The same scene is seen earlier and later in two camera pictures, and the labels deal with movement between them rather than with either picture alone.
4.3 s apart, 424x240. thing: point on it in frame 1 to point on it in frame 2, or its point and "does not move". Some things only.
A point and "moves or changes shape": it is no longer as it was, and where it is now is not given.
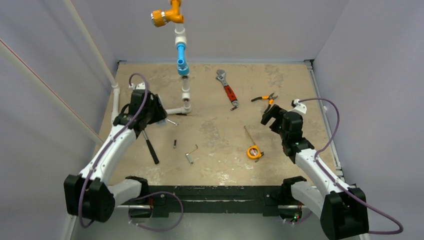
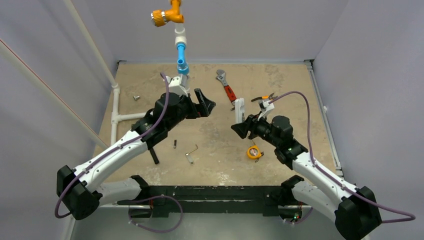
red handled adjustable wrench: (230, 92) does not move
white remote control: (163, 122) moves or changes shape
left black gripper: (160, 114) to (203, 110)
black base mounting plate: (161, 200) does not move
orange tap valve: (161, 18) does not move
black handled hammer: (153, 155) does not move
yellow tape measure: (253, 152) does not move
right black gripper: (276, 117) to (250, 125)
